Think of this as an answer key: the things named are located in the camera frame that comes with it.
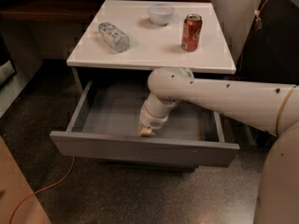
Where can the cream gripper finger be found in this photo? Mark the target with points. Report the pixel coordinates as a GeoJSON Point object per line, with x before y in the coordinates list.
{"type": "Point", "coordinates": [145, 132]}

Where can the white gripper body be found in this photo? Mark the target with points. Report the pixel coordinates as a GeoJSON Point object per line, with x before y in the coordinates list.
{"type": "Point", "coordinates": [150, 120]}

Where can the grey top drawer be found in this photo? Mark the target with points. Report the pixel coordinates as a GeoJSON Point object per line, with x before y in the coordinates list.
{"type": "Point", "coordinates": [104, 126]}

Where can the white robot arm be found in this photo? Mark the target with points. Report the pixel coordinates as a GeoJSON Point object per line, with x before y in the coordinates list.
{"type": "Point", "coordinates": [272, 108]}

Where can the white and grey drawer cabinet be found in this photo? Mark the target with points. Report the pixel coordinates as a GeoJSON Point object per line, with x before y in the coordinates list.
{"type": "Point", "coordinates": [151, 45]}

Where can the clear plastic water bottle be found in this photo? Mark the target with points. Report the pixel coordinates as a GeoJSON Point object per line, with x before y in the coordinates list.
{"type": "Point", "coordinates": [115, 37]}

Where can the white bowl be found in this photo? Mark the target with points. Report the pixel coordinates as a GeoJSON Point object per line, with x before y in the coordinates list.
{"type": "Point", "coordinates": [160, 14]}

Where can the red soda can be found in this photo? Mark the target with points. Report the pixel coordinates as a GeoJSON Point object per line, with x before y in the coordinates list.
{"type": "Point", "coordinates": [191, 32]}

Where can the brown wooden counter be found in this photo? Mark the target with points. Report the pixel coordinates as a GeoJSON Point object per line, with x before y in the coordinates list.
{"type": "Point", "coordinates": [75, 11]}

